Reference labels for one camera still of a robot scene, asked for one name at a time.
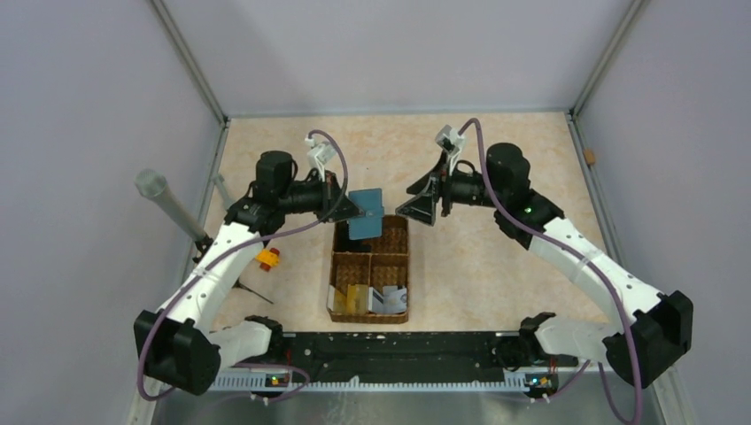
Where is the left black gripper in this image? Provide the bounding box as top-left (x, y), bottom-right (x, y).
top-left (279, 169), bottom-right (364, 222)

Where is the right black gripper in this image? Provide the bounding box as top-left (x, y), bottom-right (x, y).
top-left (396, 150), bottom-right (505, 227)

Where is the blue leather card holder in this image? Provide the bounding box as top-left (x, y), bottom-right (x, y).
top-left (348, 188), bottom-right (384, 240)

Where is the gold credit card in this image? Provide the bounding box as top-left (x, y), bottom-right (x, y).
top-left (345, 284), bottom-right (369, 315)

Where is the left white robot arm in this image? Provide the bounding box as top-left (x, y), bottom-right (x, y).
top-left (134, 145), bottom-right (361, 401)

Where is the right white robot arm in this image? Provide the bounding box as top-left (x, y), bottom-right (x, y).
top-left (396, 143), bottom-right (694, 389)

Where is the black VIP card stack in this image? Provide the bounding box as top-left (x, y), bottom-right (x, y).
top-left (333, 221), bottom-right (372, 253)

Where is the white blue card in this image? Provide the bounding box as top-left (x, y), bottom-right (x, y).
top-left (368, 285), bottom-right (408, 315)

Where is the woven wicker tray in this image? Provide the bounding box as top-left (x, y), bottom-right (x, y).
top-left (326, 215), bottom-right (411, 325)

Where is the yellow red toy car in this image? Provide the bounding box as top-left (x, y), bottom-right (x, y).
top-left (255, 248), bottom-right (281, 272)

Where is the thin black stick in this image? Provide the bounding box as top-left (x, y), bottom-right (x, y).
top-left (233, 281), bottom-right (274, 305)

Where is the black tube clamp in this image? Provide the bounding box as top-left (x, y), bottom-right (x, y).
top-left (192, 235), bottom-right (213, 264)

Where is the small tan cork piece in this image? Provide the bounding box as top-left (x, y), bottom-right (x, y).
top-left (582, 149), bottom-right (596, 166)

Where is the grey metal tube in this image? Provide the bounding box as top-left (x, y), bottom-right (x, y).
top-left (134, 168), bottom-right (207, 241)

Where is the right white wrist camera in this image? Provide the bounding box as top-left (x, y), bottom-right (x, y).
top-left (435, 125), bottom-right (467, 160)

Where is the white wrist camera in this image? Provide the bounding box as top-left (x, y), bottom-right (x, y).
top-left (435, 125), bottom-right (467, 160)
top-left (305, 137), bottom-right (337, 176)

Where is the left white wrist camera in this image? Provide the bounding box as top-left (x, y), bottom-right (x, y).
top-left (305, 137), bottom-right (337, 176)

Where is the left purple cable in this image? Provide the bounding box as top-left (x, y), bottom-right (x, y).
top-left (135, 129), bottom-right (350, 402)

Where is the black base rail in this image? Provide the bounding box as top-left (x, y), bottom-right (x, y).
top-left (264, 331), bottom-right (530, 384)

